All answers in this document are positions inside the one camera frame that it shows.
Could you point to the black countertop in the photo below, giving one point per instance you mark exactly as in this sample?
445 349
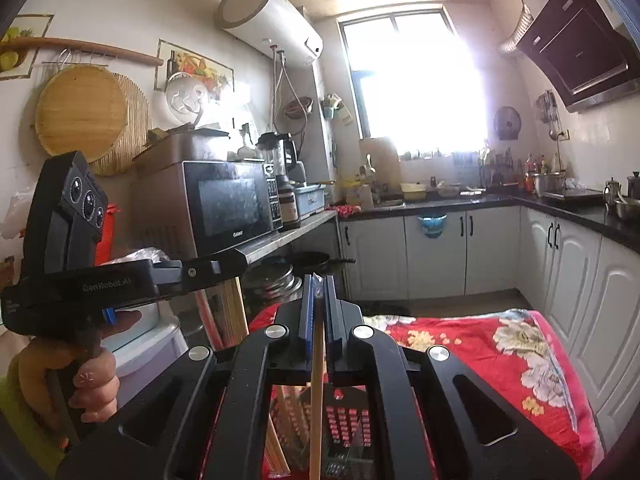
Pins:
440 204

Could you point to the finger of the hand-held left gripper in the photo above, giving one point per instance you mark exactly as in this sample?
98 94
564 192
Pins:
200 270

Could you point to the leaning wooden boards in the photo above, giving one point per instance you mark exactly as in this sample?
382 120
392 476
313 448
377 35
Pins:
230 310

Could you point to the round dark wall fan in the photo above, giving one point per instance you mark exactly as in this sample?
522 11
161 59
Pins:
507 123

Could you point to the white hanging lid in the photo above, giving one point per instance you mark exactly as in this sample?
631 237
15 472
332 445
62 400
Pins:
185 95

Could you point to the small hanging utensil rack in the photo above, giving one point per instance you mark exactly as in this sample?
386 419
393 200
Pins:
549 110

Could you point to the single chopstick pair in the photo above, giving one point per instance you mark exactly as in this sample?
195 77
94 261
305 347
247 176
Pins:
316 410

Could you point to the wooden rolling pin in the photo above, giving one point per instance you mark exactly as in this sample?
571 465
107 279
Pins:
100 50

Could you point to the white lower cabinets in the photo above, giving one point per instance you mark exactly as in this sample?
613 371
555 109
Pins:
565 280

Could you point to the person's left hand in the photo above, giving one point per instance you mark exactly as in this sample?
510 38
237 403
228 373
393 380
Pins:
95 385

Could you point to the kitchen window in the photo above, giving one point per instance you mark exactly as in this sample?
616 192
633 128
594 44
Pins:
415 80

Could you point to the group of wooden chopsticks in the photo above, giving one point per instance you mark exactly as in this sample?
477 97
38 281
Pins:
280 450

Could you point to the wall socket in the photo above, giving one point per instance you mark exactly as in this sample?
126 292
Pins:
563 135

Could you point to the fruit wall poster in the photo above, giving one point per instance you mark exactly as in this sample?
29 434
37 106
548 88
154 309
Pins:
20 45
215 67

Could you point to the person's left forearm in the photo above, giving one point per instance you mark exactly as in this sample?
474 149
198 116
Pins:
25 440

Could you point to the red floral tablecloth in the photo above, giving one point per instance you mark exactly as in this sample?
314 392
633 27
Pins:
475 360

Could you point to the steel bowl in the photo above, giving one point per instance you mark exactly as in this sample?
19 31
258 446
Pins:
627 210

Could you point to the microwave oven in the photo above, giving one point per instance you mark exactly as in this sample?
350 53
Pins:
230 205

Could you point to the steel shelf table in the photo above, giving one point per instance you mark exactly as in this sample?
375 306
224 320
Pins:
300 232

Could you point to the black blender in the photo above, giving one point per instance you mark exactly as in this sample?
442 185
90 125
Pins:
275 155

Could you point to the black range hood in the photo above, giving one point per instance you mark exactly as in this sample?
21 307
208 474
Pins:
585 45

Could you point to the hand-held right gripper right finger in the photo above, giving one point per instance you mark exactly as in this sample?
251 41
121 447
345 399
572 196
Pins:
331 310

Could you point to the white water heater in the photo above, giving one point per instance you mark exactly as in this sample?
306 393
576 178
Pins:
270 20

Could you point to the pale wooden cutting board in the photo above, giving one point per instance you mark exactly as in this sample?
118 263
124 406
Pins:
379 160

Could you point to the blue hanging bowl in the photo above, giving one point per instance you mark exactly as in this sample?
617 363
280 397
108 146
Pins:
431 225

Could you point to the silver vent duct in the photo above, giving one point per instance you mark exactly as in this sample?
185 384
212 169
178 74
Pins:
515 32

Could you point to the dark grey utensil basket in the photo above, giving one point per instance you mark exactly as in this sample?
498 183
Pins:
350 440

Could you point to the round bamboo board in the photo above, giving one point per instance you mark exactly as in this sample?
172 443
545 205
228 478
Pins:
80 110

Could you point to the red plastic colander basket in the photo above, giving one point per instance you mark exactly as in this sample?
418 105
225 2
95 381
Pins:
112 235

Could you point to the small steel kettle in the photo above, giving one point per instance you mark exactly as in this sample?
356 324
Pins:
612 192
635 185

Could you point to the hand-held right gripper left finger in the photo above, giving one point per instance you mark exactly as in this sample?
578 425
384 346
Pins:
309 310

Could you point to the round woven tray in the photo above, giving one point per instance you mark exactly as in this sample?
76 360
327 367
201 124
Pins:
135 130

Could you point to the dark glass jar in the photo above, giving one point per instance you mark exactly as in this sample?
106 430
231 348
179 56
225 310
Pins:
289 210

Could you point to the steel cooking pot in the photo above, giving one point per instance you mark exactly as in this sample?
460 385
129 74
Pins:
547 185

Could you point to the stack of dark pans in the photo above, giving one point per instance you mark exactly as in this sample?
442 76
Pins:
310 260

